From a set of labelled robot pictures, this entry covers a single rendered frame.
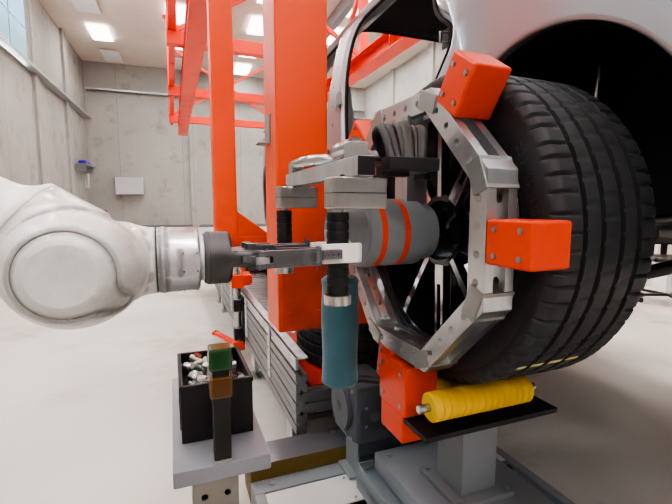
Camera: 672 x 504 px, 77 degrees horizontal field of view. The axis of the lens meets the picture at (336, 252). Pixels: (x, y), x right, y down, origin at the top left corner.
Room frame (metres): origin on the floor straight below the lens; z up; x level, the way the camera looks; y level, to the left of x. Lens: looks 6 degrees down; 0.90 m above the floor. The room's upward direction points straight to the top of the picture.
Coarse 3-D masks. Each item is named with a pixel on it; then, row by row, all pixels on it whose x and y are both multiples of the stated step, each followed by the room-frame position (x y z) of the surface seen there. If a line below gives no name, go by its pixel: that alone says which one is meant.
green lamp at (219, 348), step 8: (216, 344) 0.72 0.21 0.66; (224, 344) 0.72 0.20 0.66; (208, 352) 0.69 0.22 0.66; (216, 352) 0.69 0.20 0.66; (224, 352) 0.70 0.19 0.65; (208, 360) 0.69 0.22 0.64; (216, 360) 0.69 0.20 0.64; (224, 360) 0.70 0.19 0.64; (216, 368) 0.69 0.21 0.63; (224, 368) 0.70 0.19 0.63
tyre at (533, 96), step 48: (528, 96) 0.72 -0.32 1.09; (576, 96) 0.78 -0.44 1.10; (528, 144) 0.68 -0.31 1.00; (576, 144) 0.68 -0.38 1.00; (624, 144) 0.72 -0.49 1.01; (528, 192) 0.67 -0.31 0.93; (576, 192) 0.64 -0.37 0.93; (624, 192) 0.68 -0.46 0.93; (576, 240) 0.63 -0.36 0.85; (624, 240) 0.67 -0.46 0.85; (528, 288) 0.66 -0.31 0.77; (576, 288) 0.65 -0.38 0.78; (624, 288) 0.69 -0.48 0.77; (528, 336) 0.67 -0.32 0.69; (576, 336) 0.70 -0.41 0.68
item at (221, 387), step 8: (208, 376) 0.71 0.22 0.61; (224, 376) 0.70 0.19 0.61; (232, 376) 0.71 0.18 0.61; (208, 384) 0.71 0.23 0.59; (216, 384) 0.69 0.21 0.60; (224, 384) 0.70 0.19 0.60; (232, 384) 0.71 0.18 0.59; (216, 392) 0.69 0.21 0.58; (224, 392) 0.70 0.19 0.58; (232, 392) 0.70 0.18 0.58
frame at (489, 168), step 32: (416, 96) 0.84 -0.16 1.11; (448, 128) 0.74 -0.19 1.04; (480, 128) 0.73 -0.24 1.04; (480, 160) 0.66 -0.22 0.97; (512, 160) 0.68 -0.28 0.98; (480, 192) 0.66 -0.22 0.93; (512, 192) 0.66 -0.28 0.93; (480, 224) 0.66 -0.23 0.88; (480, 256) 0.65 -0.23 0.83; (384, 288) 1.07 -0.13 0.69; (480, 288) 0.65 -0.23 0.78; (512, 288) 0.66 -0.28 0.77; (384, 320) 1.00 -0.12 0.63; (448, 320) 0.72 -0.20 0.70; (480, 320) 0.66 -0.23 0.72; (416, 352) 0.81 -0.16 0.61; (448, 352) 0.74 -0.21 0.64
